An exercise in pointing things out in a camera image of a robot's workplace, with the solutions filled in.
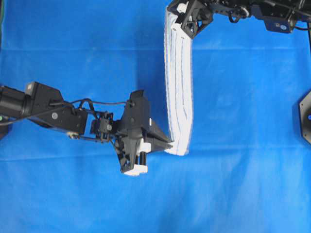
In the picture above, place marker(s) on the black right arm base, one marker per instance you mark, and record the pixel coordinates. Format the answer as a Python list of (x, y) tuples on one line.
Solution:
[(301, 116)]

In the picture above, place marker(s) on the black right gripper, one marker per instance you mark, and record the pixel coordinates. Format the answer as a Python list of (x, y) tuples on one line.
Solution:
[(187, 18)]

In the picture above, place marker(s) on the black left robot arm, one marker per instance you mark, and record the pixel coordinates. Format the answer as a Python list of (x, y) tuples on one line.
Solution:
[(45, 106)]

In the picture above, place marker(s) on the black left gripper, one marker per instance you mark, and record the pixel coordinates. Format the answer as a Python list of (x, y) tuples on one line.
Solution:
[(131, 142)]

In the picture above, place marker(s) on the blue table cloth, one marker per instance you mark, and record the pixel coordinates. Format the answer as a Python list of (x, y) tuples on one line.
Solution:
[(246, 172)]

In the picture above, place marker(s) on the blue striped white towel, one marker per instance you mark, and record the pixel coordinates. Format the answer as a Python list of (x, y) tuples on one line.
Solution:
[(179, 92)]

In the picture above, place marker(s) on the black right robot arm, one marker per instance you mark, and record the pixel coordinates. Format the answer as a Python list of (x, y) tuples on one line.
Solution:
[(278, 15)]

